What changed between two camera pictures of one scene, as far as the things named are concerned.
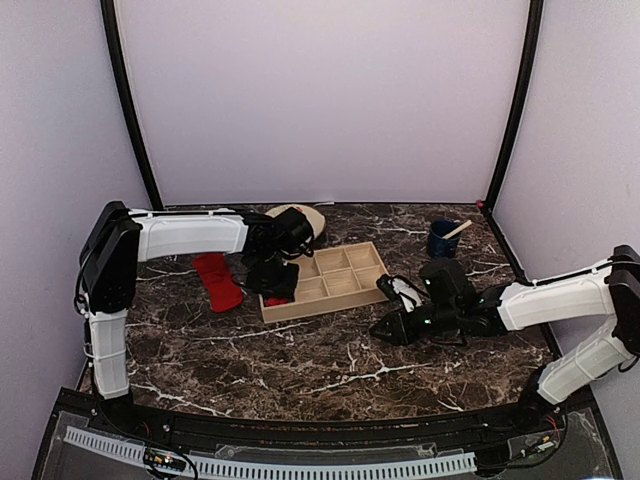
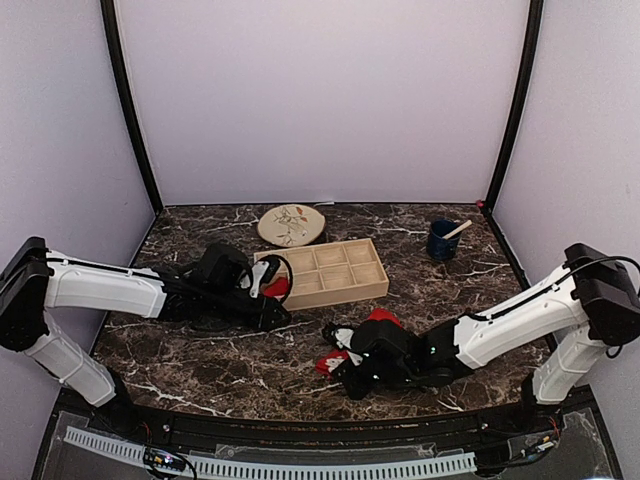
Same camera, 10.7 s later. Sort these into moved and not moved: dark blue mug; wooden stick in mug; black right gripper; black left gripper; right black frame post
Moved: black right gripper; black left gripper
Not moved: wooden stick in mug; right black frame post; dark blue mug
